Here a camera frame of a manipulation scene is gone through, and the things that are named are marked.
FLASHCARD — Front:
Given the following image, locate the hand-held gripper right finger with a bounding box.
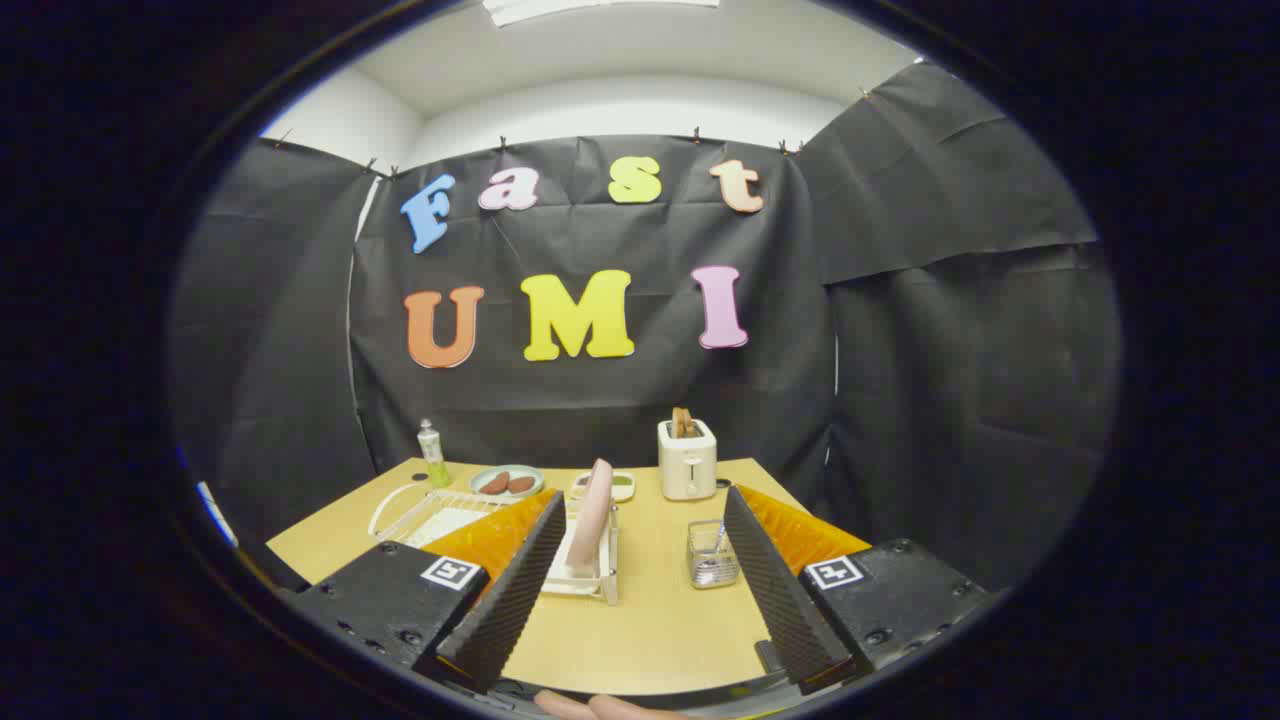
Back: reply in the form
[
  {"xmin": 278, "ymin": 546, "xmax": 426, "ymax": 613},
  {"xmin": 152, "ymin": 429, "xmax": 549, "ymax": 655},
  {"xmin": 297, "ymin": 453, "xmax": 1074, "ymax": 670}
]
[{"xmin": 722, "ymin": 484, "xmax": 993, "ymax": 697}]

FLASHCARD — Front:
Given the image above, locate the green dish soap bottle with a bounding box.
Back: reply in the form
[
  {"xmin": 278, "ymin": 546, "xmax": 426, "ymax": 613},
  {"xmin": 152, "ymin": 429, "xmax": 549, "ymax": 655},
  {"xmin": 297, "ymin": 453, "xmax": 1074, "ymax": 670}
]
[{"xmin": 417, "ymin": 418, "xmax": 451, "ymax": 489}]

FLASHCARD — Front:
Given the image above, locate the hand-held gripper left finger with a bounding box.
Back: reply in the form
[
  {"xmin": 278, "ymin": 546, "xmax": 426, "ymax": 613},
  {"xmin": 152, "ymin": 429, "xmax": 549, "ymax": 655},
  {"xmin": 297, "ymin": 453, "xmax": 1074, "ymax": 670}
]
[{"xmin": 288, "ymin": 488, "xmax": 569, "ymax": 696}]

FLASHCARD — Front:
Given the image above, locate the ceiling light panel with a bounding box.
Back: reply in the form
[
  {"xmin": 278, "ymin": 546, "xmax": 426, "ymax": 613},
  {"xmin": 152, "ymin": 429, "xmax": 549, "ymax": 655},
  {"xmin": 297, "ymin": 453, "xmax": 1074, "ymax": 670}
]
[{"xmin": 483, "ymin": 0, "xmax": 721, "ymax": 28}]

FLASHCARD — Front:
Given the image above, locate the pink plate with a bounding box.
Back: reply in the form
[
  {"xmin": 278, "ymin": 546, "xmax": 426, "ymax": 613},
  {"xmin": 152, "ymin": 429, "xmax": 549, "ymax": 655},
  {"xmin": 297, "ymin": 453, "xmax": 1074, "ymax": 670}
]
[{"xmin": 566, "ymin": 458, "xmax": 615, "ymax": 579}]

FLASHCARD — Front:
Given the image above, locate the cream toaster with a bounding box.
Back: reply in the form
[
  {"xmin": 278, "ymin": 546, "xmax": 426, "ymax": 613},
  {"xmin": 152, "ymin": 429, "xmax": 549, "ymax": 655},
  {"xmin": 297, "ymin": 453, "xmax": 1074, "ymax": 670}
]
[{"xmin": 657, "ymin": 418, "xmax": 719, "ymax": 502}]

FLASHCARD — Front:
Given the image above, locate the black backdrop cloth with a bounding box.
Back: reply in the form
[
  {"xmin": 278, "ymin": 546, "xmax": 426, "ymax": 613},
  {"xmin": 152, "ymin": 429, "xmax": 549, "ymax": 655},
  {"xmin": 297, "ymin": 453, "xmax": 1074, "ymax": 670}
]
[{"xmin": 168, "ymin": 62, "xmax": 1123, "ymax": 591}]

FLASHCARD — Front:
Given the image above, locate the clear wire cutlery basket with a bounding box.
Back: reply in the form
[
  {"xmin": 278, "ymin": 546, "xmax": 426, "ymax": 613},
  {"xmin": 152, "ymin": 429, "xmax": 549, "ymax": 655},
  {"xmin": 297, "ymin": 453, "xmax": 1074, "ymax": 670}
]
[{"xmin": 687, "ymin": 518, "xmax": 741, "ymax": 590}]

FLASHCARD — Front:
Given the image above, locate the light teal plate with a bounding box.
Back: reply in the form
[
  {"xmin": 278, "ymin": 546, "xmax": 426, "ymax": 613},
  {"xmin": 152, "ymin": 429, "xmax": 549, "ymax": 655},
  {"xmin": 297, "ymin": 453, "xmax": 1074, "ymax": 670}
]
[{"xmin": 470, "ymin": 464, "xmax": 546, "ymax": 501}]

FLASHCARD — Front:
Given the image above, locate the white wire dish rack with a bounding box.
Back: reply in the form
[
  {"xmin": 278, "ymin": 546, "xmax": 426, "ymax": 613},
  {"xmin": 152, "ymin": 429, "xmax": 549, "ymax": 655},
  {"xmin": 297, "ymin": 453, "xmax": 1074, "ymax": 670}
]
[{"xmin": 368, "ymin": 482, "xmax": 621, "ymax": 607}]

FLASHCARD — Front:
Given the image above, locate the white divided spice dish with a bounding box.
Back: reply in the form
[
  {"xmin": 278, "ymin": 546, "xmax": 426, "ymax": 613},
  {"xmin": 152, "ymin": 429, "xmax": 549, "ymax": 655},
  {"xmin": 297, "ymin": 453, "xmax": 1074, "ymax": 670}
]
[{"xmin": 572, "ymin": 470, "xmax": 637, "ymax": 503}]

